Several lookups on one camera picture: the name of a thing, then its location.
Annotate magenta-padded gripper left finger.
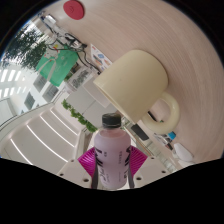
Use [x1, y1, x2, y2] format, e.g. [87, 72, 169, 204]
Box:
[56, 146, 99, 189]

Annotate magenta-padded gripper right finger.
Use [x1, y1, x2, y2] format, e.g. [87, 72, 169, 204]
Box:
[128, 145, 169, 188]

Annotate purple drink bottle black cap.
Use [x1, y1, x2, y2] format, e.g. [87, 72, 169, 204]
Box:
[93, 113, 132, 190]

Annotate clear plastic water bottle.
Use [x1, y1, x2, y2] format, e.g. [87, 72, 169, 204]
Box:
[63, 66, 94, 94]

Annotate large white computer mouse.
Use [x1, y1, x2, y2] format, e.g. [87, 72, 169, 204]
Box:
[173, 142, 195, 164]

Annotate black notebook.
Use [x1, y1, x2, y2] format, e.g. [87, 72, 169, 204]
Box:
[130, 123, 150, 142]

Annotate small teal packet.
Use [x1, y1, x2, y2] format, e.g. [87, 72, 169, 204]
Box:
[166, 130, 178, 141]

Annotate ceiling light strips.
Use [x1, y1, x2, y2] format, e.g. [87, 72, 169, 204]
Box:
[0, 106, 79, 166]

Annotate white chair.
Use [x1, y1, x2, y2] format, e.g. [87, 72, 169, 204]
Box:
[82, 74, 113, 108]

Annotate cream yellow mug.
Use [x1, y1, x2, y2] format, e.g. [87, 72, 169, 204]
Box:
[93, 49, 181, 135]

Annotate green tote bag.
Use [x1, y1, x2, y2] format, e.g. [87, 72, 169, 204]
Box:
[34, 49, 80, 88]

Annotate colourful sticker sheet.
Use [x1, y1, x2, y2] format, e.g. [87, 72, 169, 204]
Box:
[89, 43, 113, 72]

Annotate row of green plants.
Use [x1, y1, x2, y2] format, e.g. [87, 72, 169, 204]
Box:
[1, 29, 48, 71]

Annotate small white plastic packet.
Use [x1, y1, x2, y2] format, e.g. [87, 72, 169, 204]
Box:
[43, 14, 58, 26]

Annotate flat round red coaster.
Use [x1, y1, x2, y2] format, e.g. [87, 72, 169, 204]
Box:
[63, 0, 86, 21]

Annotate black tangled cables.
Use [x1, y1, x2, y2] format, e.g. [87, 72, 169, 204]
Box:
[46, 31, 93, 66]

